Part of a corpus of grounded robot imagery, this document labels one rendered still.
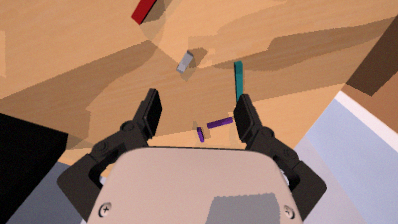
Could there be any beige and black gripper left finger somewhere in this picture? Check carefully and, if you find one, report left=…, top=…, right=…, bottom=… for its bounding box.
left=57, top=88, right=162, bottom=223

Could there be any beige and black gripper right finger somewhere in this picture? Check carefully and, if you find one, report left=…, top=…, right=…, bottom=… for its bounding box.
left=233, top=94, right=327, bottom=222

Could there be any purple rod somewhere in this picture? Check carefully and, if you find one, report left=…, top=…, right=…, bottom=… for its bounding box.
left=197, top=127, right=204, bottom=142
left=207, top=117, right=233, bottom=129

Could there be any grey rod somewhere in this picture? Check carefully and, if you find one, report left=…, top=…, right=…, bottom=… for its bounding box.
left=176, top=51, right=193, bottom=74

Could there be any turquoise rod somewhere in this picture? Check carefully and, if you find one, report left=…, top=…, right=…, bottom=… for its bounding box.
left=234, top=61, right=243, bottom=104

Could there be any red rectangular bar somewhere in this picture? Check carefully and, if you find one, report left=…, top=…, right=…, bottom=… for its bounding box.
left=131, top=0, right=157, bottom=24

